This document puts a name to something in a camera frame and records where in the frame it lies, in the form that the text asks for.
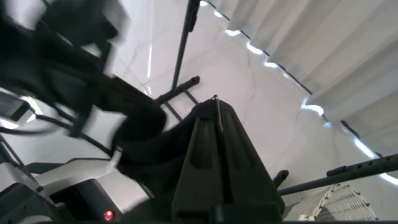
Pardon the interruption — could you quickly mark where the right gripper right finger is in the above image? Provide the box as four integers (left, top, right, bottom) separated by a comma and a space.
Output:
217, 99, 285, 223

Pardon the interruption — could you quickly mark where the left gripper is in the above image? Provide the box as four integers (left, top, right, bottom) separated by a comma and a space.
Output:
98, 75, 168, 129

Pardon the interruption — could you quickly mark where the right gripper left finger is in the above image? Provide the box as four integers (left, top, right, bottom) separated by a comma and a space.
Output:
171, 107, 225, 223

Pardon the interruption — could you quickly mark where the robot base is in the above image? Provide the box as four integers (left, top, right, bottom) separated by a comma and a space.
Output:
0, 133, 156, 224

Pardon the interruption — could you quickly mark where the black clothes rack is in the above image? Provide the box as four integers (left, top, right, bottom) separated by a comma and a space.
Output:
154, 0, 398, 197

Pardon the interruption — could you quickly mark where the white laundry basket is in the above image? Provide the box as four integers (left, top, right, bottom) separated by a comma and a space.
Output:
284, 183, 379, 222

